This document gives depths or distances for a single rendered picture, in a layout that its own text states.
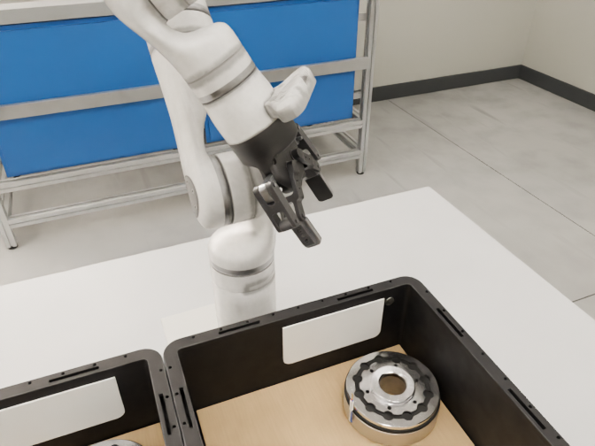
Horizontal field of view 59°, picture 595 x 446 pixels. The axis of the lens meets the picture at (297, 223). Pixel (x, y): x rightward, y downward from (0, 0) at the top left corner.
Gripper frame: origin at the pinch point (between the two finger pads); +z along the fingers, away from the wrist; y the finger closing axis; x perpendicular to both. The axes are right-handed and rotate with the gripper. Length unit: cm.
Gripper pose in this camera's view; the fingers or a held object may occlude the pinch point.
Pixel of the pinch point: (319, 217)
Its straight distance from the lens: 64.2
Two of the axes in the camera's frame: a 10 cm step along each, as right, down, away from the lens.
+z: 5.2, 7.2, 4.6
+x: 8.3, -3.0, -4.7
